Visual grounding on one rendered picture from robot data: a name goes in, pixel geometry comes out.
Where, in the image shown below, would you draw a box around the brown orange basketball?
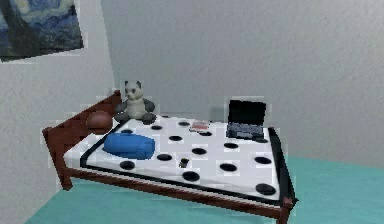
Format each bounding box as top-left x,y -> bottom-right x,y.
86,110 -> 114,135

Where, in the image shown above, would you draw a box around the black open laptop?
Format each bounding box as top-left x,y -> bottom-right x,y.
225,99 -> 268,140

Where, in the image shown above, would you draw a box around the dark blue framed wall painting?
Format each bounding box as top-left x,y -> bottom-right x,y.
0,0 -> 85,64

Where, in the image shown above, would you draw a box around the grey white panda plush toy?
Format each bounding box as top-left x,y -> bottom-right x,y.
114,80 -> 157,126

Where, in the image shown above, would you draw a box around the blue pillow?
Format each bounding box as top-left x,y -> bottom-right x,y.
102,132 -> 156,161

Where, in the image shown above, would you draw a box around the brown wooden bed dotted cover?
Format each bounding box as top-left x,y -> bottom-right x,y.
41,89 -> 299,224

